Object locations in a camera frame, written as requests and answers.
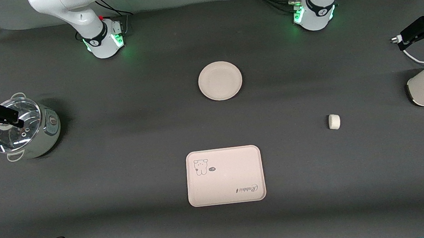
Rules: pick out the small white bun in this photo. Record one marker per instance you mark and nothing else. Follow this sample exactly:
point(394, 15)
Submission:
point(334, 121)

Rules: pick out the glass pot lid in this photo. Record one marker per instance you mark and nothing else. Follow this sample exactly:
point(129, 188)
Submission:
point(13, 138)

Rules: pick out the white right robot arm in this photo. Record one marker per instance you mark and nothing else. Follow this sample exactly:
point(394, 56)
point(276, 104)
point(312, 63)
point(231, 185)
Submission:
point(79, 14)

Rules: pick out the cream rectangular rabbit tray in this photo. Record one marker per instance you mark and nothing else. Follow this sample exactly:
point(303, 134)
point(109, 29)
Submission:
point(226, 180)

